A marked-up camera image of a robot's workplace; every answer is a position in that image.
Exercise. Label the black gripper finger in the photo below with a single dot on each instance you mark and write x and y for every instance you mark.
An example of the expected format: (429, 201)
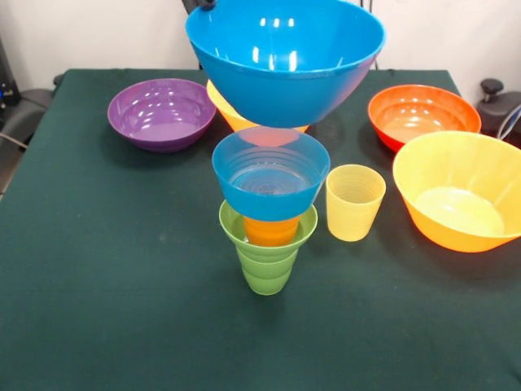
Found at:
(189, 3)
(207, 5)

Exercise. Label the round blue plastic bowl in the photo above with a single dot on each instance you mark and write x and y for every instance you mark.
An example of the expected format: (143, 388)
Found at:
(285, 81)

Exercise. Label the shallow translucent blue bowl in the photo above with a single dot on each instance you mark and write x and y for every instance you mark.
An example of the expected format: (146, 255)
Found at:
(268, 203)

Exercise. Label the green plastic bowl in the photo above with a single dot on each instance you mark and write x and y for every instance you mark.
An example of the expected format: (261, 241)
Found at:
(232, 232)

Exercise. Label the orange plastic cup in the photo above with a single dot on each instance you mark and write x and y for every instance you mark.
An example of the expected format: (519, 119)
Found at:
(270, 232)

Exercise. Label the green plastic cup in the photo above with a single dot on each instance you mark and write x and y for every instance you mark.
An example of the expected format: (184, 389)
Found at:
(266, 279)

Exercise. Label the large orange plastic bowl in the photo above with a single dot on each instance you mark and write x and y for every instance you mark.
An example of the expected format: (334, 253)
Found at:
(228, 112)
(456, 203)

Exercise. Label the purple plastic bowl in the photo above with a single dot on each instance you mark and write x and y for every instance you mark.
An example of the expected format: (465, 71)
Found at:
(163, 118)

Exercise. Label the black office chair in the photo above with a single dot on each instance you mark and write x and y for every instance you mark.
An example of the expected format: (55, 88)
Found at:
(28, 102)

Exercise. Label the black computer case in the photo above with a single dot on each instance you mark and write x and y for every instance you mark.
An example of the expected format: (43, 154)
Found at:
(6, 81)

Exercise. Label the red plastic bowl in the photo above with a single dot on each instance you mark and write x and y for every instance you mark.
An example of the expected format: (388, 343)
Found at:
(423, 114)

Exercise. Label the yellow plastic cup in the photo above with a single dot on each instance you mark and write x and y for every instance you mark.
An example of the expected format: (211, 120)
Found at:
(354, 220)

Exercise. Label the black chair with knob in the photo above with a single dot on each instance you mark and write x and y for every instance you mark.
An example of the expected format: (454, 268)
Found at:
(500, 106)

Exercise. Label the dark green tablecloth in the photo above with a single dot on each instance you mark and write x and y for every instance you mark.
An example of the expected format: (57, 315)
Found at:
(325, 326)

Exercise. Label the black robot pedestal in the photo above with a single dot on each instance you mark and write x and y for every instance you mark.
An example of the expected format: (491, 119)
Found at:
(199, 65)

